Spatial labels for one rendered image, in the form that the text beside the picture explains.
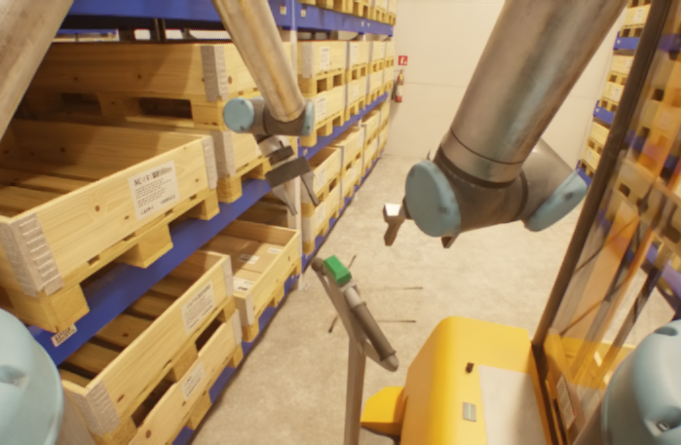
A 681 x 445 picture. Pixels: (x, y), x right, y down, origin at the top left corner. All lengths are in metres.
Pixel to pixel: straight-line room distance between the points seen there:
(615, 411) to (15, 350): 0.35
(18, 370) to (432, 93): 6.29
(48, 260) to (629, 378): 1.12
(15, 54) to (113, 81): 1.50
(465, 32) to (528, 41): 6.01
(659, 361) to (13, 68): 0.56
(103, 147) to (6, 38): 1.52
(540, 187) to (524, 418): 0.95
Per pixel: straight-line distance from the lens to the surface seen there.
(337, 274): 0.81
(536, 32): 0.33
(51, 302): 1.17
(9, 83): 0.47
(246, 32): 0.69
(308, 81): 2.54
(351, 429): 1.32
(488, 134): 0.36
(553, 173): 0.51
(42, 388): 0.28
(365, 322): 0.80
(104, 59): 1.98
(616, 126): 1.22
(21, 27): 0.49
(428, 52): 6.35
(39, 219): 1.10
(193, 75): 1.67
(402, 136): 6.56
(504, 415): 1.31
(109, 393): 1.43
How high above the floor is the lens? 1.89
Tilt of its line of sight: 28 degrees down
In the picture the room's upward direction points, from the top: 2 degrees clockwise
